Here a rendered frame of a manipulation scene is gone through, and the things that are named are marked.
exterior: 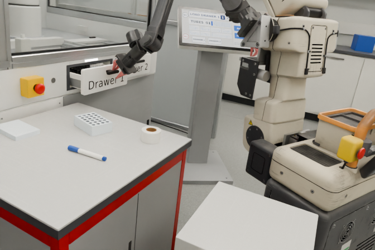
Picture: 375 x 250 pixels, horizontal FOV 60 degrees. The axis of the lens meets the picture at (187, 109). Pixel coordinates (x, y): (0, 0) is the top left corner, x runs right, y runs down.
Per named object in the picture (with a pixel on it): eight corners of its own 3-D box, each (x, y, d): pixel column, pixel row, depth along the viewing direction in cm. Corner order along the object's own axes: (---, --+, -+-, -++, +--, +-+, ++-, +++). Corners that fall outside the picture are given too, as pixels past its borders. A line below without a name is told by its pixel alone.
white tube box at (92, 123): (112, 131, 120) (112, 121, 119) (91, 136, 114) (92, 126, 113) (94, 120, 128) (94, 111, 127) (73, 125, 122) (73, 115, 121)
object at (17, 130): (40, 133, 112) (40, 129, 111) (15, 141, 104) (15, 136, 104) (18, 123, 118) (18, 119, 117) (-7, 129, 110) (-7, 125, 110)
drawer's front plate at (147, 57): (149, 72, 192) (150, 53, 189) (117, 80, 167) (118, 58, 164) (147, 71, 193) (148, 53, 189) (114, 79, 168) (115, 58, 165)
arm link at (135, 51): (139, 50, 135) (149, 53, 139) (135, 38, 138) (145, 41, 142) (129, 60, 139) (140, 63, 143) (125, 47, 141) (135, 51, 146)
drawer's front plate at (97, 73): (126, 83, 162) (128, 62, 158) (83, 95, 137) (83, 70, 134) (124, 83, 163) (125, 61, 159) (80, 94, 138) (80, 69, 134)
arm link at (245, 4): (251, 8, 119) (255, 15, 124) (239, -11, 123) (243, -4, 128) (230, 22, 121) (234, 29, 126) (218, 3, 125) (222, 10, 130)
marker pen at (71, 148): (106, 160, 99) (107, 155, 99) (104, 162, 98) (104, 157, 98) (70, 148, 104) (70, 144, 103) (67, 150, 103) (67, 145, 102)
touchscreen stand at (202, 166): (232, 184, 240) (258, 45, 207) (172, 184, 231) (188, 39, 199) (216, 153, 287) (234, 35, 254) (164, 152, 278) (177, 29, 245)
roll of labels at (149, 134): (137, 141, 115) (138, 130, 113) (145, 134, 121) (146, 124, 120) (155, 145, 113) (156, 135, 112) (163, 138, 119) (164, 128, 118)
